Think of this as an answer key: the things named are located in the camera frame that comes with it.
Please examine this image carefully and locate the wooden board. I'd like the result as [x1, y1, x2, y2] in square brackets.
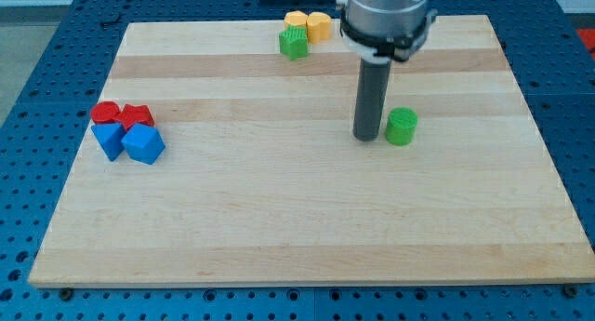
[29, 15, 594, 288]

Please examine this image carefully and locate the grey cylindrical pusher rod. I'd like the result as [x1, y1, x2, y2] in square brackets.
[352, 59, 391, 141]

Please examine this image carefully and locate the blue cube block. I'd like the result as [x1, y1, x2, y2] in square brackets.
[122, 124, 165, 165]

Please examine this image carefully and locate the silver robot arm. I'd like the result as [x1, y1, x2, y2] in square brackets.
[336, 0, 436, 141]

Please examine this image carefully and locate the green cylinder block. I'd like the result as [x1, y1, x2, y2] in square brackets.
[385, 107, 418, 146]

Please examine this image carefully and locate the yellow heart block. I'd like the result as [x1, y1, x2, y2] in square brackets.
[306, 12, 332, 44]

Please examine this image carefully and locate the blue triangle block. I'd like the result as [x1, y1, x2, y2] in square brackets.
[91, 123, 126, 161]

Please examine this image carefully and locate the yellow hexagon block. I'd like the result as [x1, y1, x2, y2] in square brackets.
[284, 10, 308, 29]

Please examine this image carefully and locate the red star block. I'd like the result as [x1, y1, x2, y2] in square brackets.
[113, 104, 155, 132]

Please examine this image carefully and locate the red cylinder block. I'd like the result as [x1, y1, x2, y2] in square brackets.
[90, 101, 121, 125]

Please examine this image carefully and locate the green star block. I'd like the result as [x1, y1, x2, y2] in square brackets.
[278, 25, 309, 60]

